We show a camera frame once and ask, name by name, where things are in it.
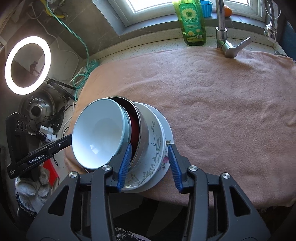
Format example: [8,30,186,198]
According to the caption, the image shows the chrome kitchen faucet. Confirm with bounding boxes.
[214,1,280,58]

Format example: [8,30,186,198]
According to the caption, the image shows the black charger box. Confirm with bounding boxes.
[48,111,64,133]

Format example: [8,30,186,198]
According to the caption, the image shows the white ring light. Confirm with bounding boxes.
[4,36,52,95]

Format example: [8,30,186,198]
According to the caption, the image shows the large stainless steel bowl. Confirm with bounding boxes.
[107,95,150,173]

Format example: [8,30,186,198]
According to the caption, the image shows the white plate green leaf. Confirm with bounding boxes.
[122,102,166,192]

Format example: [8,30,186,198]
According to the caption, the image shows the red box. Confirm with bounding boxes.
[43,159,60,188]

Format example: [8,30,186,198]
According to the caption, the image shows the orange tangerine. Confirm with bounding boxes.
[224,5,233,18]

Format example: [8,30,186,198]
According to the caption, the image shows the large floral rim plate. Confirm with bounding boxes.
[121,102,174,193]

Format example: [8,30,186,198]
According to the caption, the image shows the green dish soap bottle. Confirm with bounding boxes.
[173,0,206,46]

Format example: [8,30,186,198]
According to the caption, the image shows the teal hose cable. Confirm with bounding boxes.
[45,2,100,103]

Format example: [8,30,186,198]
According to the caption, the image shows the white power adapters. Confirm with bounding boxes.
[39,126,57,143]

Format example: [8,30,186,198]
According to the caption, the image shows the pink towel mat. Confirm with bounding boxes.
[71,47,295,209]

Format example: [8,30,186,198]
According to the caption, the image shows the steel pot lid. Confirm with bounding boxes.
[18,91,56,123]

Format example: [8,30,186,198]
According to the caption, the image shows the black tripod stand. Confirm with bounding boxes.
[46,77,75,101]

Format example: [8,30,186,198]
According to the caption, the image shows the white gloved left hand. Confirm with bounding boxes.
[15,166,52,216]

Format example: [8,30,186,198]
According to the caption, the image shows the white window frame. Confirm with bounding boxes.
[93,1,267,29]

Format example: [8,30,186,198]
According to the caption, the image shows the blue plastic cup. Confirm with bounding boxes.
[200,0,213,18]

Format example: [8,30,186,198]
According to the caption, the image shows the red steel bowl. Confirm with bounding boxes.
[109,96,140,163]

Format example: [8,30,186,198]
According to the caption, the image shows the light blue ceramic bowl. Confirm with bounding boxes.
[72,98,130,170]

